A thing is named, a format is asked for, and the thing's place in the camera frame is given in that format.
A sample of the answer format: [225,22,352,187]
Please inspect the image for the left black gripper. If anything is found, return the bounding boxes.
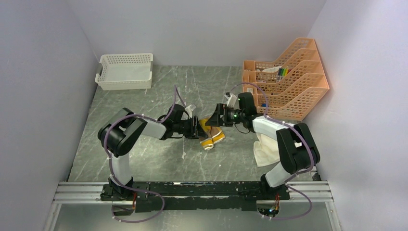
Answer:
[174,116,208,140]

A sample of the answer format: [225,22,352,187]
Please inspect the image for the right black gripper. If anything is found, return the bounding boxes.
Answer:
[205,103,245,127]

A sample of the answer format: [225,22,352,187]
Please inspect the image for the yellow brown bear towel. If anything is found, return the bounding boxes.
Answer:
[199,118,226,151]

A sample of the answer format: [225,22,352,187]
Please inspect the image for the white towel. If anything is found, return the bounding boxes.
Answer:
[253,116,287,167]

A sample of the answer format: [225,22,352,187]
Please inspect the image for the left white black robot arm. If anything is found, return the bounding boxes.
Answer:
[98,104,209,200]

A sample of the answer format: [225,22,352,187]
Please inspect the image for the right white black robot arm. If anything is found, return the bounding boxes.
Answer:
[205,92,320,199]

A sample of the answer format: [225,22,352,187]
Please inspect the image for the orange plastic file organizer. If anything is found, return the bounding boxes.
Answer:
[242,38,330,121]

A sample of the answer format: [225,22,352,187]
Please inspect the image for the colourful pens in organizer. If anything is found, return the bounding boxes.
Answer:
[278,68,290,77]

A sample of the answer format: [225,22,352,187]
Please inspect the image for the white plastic basket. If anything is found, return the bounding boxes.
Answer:
[95,53,153,90]

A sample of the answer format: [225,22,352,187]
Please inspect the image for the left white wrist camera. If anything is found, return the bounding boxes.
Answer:
[185,104,196,118]

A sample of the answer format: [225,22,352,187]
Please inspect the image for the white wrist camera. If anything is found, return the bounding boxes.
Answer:
[185,104,196,118]
[224,92,238,108]

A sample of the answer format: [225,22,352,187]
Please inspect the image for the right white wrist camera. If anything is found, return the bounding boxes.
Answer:
[224,92,238,108]

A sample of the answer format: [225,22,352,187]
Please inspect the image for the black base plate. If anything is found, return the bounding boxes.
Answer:
[100,181,290,213]

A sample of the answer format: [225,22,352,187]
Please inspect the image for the aluminium rail frame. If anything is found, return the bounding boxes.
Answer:
[43,127,343,231]

